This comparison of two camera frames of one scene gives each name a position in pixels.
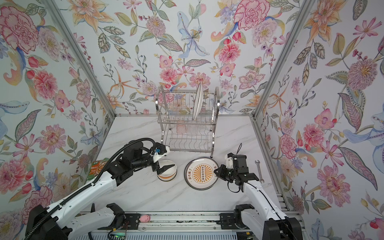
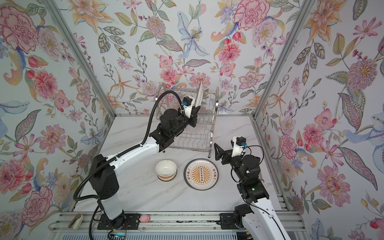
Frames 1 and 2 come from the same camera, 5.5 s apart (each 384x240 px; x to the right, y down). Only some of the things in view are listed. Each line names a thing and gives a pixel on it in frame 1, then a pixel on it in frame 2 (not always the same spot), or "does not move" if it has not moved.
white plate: [198, 101] does not move
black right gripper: [229, 172] → [227, 157]
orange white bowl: [170, 173] does not move
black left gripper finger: [160, 170] → [194, 110]
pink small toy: [144, 218] does not move
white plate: [199, 173] does not move
